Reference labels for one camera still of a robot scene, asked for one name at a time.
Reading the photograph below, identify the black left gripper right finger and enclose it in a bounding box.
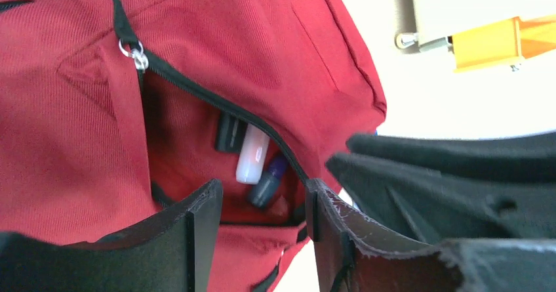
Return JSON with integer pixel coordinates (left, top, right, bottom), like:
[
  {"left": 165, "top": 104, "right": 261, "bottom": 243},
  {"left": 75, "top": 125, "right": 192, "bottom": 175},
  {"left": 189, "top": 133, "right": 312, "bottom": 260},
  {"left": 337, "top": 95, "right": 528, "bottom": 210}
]
[{"left": 306, "top": 179, "right": 555, "bottom": 291}]

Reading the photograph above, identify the small dark marker cap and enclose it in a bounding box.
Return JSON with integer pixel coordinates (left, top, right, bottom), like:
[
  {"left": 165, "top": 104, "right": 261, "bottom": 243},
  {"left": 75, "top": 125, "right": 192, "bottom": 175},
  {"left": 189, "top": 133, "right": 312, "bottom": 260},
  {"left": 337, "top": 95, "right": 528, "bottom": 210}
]
[{"left": 248, "top": 154, "right": 289, "bottom": 208}]

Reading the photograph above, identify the red student backpack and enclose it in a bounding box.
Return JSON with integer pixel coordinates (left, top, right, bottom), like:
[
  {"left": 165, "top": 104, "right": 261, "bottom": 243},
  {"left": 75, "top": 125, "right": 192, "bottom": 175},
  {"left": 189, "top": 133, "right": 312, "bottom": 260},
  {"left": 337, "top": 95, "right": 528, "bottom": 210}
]
[{"left": 1, "top": 0, "right": 386, "bottom": 291}]

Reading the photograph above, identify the yellow marker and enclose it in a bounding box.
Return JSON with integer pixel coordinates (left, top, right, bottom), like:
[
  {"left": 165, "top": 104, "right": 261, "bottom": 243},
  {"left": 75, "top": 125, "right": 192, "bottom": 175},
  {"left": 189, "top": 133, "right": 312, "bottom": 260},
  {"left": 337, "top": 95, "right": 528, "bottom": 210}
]
[{"left": 235, "top": 124, "right": 269, "bottom": 184}]

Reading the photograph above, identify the dark marker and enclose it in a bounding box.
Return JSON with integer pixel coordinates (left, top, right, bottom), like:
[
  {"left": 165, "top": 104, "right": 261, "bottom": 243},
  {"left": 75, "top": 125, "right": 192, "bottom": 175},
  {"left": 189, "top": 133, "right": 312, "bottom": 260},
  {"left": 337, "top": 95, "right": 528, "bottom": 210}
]
[{"left": 214, "top": 111, "right": 248, "bottom": 154}]

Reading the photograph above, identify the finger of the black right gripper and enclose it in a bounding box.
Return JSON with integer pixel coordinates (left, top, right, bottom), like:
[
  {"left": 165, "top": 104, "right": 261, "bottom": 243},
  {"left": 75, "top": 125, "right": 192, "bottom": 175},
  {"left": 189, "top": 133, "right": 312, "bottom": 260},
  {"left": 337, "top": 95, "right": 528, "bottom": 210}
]
[
  {"left": 326, "top": 154, "right": 555, "bottom": 244},
  {"left": 347, "top": 133, "right": 555, "bottom": 184}
]

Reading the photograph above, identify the cream rounded drawer cabinet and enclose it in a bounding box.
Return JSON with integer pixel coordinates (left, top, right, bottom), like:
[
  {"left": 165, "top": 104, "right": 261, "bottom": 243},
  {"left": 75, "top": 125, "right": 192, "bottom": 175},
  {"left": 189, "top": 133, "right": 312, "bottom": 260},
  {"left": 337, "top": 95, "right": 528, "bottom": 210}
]
[{"left": 395, "top": 0, "right": 555, "bottom": 52}]

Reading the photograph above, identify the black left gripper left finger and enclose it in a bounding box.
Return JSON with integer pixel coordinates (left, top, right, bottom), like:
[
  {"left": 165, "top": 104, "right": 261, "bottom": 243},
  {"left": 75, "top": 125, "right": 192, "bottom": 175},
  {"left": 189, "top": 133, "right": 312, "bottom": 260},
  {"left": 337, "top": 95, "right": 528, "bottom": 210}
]
[{"left": 1, "top": 180, "right": 223, "bottom": 291}]

